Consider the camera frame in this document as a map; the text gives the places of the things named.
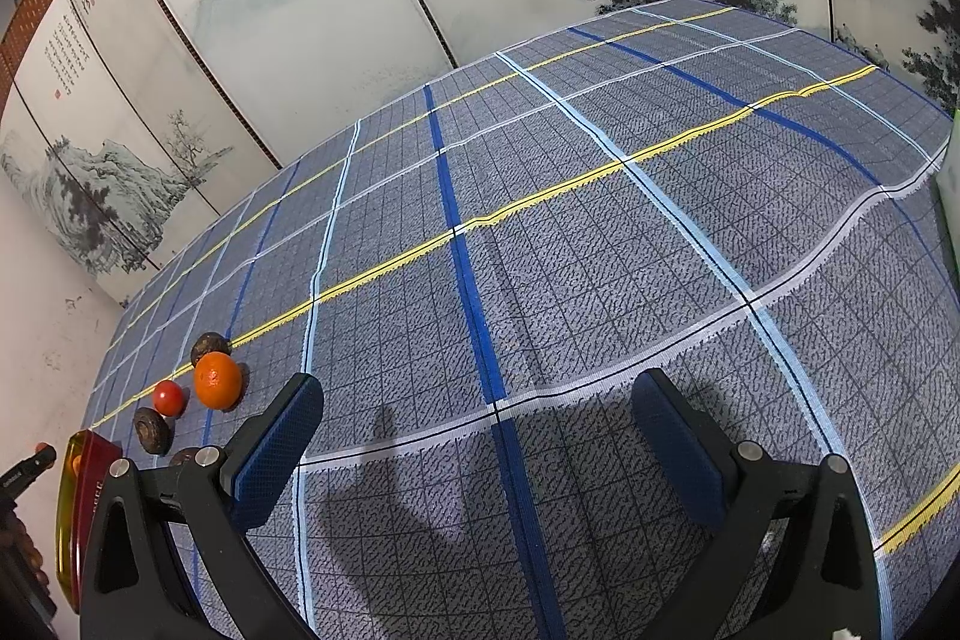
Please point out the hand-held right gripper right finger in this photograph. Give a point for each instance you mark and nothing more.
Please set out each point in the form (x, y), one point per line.
(675, 445)

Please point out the red tin box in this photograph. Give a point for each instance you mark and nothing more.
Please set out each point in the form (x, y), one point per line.
(69, 520)

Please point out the blue plaid tablecloth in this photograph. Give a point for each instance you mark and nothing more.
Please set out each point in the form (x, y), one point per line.
(570, 250)

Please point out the orange mandarin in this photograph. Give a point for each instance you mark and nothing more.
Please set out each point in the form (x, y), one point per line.
(218, 381)

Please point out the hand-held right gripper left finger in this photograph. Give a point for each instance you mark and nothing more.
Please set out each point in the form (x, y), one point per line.
(277, 452)

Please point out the red tomato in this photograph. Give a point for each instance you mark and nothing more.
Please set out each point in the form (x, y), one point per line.
(169, 398)

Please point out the green tissue packet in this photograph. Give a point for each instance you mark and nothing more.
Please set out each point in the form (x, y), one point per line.
(949, 197)

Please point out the dark brown wrinkled fruit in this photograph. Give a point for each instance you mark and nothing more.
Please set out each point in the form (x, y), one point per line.
(182, 457)
(152, 430)
(208, 344)

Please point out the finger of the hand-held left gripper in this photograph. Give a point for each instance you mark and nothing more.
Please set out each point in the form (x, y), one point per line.
(41, 460)

